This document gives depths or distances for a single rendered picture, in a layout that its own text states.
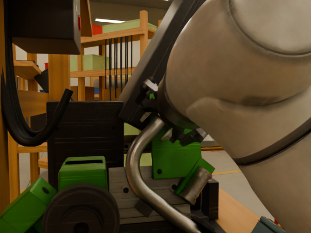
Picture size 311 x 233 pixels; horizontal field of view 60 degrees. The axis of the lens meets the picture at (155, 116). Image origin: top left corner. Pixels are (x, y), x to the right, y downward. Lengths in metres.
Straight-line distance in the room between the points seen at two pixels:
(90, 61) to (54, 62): 2.51
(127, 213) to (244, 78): 0.48
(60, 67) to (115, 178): 0.86
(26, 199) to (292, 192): 0.25
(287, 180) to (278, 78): 0.09
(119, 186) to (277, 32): 0.50
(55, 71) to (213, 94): 1.21
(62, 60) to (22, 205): 1.11
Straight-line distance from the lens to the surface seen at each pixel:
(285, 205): 0.25
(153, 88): 0.43
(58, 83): 1.37
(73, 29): 0.53
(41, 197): 0.32
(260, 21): 0.18
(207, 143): 0.77
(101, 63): 3.97
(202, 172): 0.59
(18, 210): 0.33
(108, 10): 10.16
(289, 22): 0.19
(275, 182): 0.24
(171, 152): 0.61
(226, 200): 0.99
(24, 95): 0.96
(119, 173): 0.61
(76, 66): 4.06
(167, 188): 0.62
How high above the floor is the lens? 1.24
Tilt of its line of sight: 3 degrees down
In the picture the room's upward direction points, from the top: straight up
